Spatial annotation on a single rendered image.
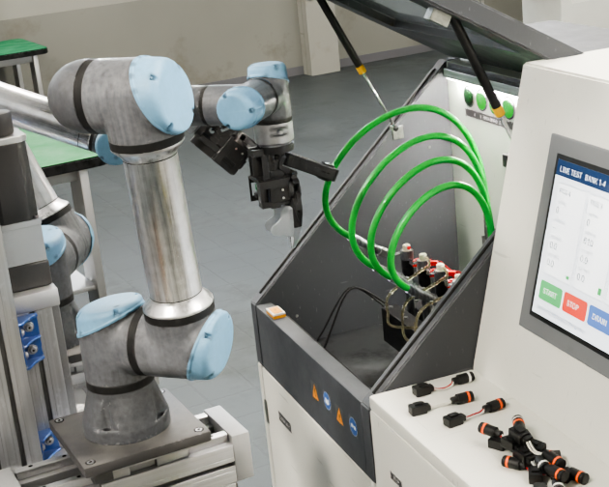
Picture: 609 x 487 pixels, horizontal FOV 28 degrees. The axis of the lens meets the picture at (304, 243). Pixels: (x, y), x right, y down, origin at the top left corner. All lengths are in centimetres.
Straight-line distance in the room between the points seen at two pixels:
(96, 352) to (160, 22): 904
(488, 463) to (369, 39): 1002
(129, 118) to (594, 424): 89
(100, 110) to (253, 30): 951
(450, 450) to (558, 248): 39
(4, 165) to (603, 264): 103
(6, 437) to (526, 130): 107
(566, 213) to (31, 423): 101
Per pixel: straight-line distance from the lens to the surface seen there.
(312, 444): 269
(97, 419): 208
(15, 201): 219
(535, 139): 220
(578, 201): 207
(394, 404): 223
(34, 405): 228
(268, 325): 280
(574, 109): 211
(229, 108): 217
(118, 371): 204
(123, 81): 182
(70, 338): 252
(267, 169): 231
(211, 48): 1118
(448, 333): 231
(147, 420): 207
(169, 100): 182
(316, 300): 292
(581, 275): 205
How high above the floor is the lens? 194
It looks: 18 degrees down
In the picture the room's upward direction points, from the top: 6 degrees counter-clockwise
